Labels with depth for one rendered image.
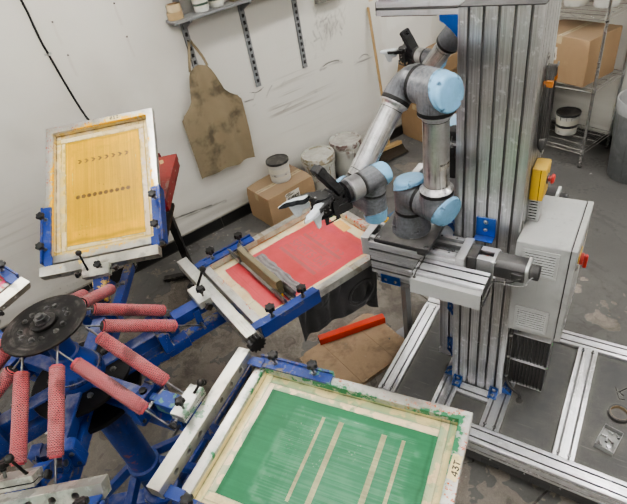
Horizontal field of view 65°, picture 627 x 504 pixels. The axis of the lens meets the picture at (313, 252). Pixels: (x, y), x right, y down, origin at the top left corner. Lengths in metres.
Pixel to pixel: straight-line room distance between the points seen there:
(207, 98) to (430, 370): 2.62
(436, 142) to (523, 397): 1.54
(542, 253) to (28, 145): 3.19
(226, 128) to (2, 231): 1.78
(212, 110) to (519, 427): 3.06
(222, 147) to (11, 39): 1.60
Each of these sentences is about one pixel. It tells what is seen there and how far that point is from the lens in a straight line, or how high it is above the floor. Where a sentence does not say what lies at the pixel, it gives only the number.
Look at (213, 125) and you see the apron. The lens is 4.17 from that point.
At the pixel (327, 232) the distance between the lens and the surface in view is 2.53.
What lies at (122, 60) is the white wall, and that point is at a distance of 3.88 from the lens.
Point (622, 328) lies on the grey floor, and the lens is 3.48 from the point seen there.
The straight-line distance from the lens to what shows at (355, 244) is 2.42.
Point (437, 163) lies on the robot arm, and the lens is 1.67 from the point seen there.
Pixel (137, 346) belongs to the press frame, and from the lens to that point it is 2.18.
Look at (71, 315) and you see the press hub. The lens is 2.00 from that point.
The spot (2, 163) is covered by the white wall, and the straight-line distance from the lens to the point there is 3.87.
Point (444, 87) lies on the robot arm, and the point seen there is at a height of 1.87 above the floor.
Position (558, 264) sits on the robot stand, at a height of 1.17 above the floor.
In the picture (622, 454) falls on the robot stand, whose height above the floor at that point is 0.21.
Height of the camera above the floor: 2.43
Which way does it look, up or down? 38 degrees down
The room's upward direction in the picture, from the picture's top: 12 degrees counter-clockwise
